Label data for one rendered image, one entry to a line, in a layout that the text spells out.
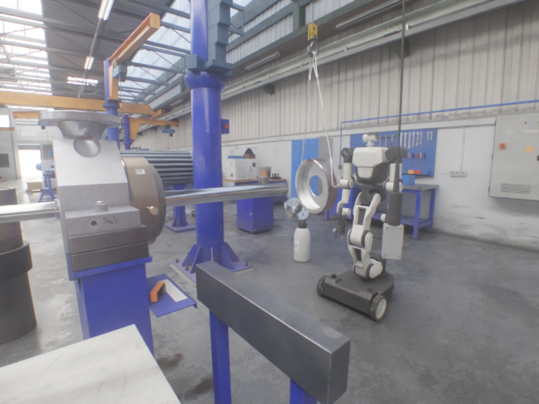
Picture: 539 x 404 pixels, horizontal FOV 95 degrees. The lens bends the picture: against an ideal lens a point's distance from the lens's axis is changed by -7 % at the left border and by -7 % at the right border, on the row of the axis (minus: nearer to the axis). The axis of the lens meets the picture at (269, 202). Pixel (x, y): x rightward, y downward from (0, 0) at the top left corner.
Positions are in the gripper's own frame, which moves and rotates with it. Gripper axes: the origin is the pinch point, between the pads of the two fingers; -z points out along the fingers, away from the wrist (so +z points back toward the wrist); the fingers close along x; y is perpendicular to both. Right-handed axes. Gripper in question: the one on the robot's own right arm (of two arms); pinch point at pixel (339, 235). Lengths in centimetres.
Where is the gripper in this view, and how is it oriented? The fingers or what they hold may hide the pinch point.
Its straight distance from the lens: 257.0
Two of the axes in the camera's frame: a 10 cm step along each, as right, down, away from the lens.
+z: 1.5, -9.9, -0.2
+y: 6.6, 1.1, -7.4
